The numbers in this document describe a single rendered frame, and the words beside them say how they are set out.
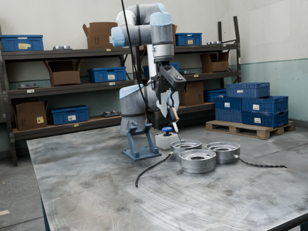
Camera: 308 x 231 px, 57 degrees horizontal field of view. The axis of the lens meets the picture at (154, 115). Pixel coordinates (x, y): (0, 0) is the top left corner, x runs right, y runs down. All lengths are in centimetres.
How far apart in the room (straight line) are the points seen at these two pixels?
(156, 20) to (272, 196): 66
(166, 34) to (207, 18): 508
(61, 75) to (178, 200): 371
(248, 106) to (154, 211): 419
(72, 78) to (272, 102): 291
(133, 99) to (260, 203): 84
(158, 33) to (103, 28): 347
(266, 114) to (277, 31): 165
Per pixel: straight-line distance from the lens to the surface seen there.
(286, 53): 540
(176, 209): 62
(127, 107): 133
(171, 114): 100
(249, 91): 469
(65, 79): 423
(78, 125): 424
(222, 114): 512
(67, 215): 65
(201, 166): 78
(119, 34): 110
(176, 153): 92
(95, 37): 442
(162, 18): 101
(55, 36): 483
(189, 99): 506
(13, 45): 424
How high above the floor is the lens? 108
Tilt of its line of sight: 8 degrees down
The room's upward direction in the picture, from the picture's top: 5 degrees counter-clockwise
